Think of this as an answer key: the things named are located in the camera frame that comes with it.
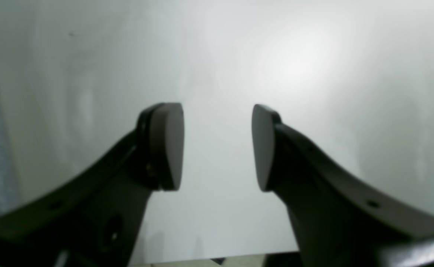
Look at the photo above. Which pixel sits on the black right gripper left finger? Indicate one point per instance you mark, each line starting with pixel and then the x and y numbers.
pixel 94 219

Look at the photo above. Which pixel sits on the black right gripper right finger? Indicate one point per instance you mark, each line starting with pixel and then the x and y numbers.
pixel 337 219

